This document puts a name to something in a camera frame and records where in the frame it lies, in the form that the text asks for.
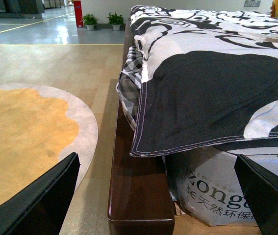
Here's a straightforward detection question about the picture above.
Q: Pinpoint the yellow grey round rug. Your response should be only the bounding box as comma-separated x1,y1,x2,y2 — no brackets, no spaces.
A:
0,84,98,205

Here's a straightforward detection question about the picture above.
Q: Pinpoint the red standing pillar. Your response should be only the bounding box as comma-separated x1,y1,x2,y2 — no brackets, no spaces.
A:
73,0,83,28

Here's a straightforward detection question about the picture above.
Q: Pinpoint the grey checkered bed sheet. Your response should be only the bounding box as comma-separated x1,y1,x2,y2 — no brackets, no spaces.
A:
116,46,143,130

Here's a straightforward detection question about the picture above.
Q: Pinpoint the left potted green plant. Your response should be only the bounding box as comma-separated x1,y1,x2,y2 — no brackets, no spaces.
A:
82,14,98,31

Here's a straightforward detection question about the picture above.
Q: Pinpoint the dark wooden bed frame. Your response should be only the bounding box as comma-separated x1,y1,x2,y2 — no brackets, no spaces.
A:
107,20,176,235

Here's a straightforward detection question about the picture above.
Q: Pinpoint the plastic wrapped mattress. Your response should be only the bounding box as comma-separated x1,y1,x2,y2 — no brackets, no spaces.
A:
163,139,278,226

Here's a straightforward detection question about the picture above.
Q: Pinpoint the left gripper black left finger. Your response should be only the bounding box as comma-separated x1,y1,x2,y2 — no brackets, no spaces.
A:
0,152,80,235

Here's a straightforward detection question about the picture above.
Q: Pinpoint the black white patterned duvet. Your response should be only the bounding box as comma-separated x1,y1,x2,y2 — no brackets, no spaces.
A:
130,5,278,157

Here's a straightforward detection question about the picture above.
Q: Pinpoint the potted green plant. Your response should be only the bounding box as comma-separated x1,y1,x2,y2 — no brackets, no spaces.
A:
82,14,98,31
107,12,124,31

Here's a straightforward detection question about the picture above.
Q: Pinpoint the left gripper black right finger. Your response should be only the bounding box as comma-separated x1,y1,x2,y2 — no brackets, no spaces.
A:
234,155,278,235

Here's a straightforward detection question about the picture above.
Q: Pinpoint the right potted green plant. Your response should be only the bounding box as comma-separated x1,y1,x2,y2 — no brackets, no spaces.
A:
107,12,124,31

